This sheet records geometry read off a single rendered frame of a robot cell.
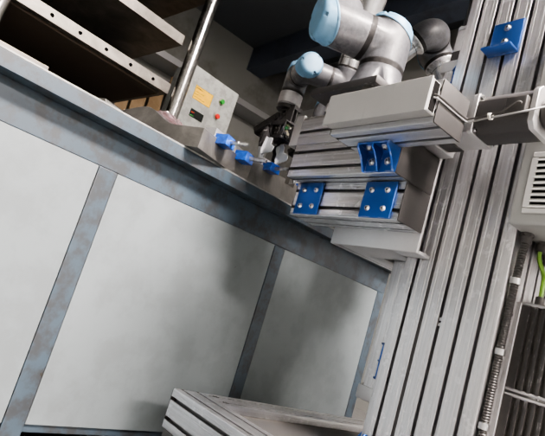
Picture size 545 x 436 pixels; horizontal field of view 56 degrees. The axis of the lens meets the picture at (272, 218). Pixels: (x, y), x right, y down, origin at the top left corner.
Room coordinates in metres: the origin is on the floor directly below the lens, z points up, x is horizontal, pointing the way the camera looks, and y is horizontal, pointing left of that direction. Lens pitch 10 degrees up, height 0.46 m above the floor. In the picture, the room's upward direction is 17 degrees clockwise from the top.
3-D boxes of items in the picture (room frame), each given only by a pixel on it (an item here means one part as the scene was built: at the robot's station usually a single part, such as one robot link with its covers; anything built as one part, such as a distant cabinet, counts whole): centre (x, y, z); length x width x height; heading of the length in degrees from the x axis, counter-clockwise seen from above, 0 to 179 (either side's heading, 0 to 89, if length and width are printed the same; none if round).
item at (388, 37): (1.22, -0.15, 1.20); 0.13 x 0.12 x 0.14; 102
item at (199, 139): (1.48, 0.39, 0.86); 0.50 x 0.26 x 0.11; 61
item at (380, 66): (1.22, -0.15, 1.09); 0.15 x 0.15 x 0.10
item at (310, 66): (1.47, 0.02, 1.20); 0.11 x 0.11 x 0.08; 12
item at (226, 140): (1.31, 0.17, 0.86); 0.13 x 0.05 x 0.05; 61
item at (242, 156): (1.40, 0.12, 0.86); 0.13 x 0.05 x 0.05; 61
